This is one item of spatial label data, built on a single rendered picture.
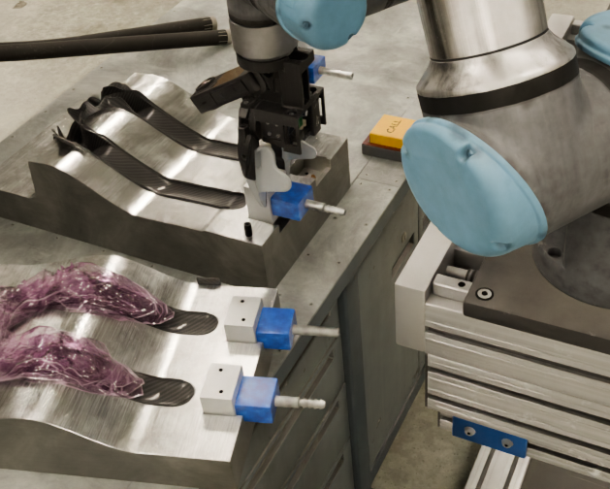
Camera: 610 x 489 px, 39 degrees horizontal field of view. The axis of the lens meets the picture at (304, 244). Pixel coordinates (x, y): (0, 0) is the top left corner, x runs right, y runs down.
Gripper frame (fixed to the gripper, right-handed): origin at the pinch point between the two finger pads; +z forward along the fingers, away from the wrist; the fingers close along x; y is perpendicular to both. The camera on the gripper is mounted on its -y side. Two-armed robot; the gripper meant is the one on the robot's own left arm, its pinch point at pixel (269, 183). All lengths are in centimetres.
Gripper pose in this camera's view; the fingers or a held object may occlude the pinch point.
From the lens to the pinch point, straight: 112.6
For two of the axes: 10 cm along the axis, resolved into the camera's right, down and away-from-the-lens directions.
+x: 4.5, -6.2, 6.5
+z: 0.8, 7.5, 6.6
